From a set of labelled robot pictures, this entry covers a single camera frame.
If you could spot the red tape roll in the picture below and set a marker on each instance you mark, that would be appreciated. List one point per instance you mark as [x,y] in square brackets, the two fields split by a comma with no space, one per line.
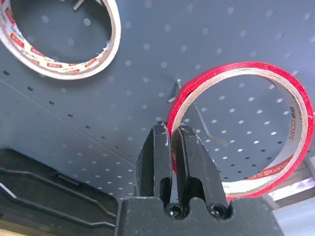
[304,98]

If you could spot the long metal peg hook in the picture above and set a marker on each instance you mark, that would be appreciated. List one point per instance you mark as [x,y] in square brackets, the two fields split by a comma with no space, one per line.
[175,89]

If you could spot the dark grey metal pegboard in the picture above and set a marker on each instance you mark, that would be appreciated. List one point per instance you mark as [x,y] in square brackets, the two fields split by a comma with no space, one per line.
[172,37]

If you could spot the flat black tool case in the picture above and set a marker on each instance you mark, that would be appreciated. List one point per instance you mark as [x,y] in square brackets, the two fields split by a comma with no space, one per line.
[37,186]

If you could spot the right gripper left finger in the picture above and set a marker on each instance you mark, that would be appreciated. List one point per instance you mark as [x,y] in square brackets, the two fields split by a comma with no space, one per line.
[152,159]

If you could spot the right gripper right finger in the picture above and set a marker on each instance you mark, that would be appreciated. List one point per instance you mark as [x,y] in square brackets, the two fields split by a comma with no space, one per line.
[197,167]

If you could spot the metal tape hook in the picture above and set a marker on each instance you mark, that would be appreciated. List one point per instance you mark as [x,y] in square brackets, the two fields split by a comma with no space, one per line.
[77,5]

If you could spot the white tape roll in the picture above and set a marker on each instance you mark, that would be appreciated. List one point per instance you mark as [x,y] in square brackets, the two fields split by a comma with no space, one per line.
[73,72]

